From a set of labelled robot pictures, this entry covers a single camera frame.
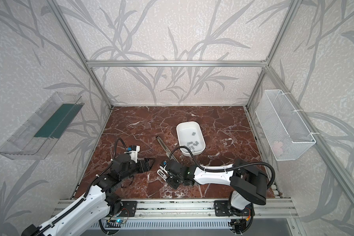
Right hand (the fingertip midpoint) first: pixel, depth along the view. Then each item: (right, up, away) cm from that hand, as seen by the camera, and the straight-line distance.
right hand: (169, 175), depth 82 cm
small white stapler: (-4, -1, +2) cm, 5 cm away
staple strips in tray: (+16, +14, +17) cm, 27 cm away
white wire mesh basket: (+52, +24, -22) cm, 62 cm away
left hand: (-9, +11, -1) cm, 14 cm away
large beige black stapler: (-3, +12, +12) cm, 18 cm away
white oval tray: (+13, +20, +21) cm, 32 cm away
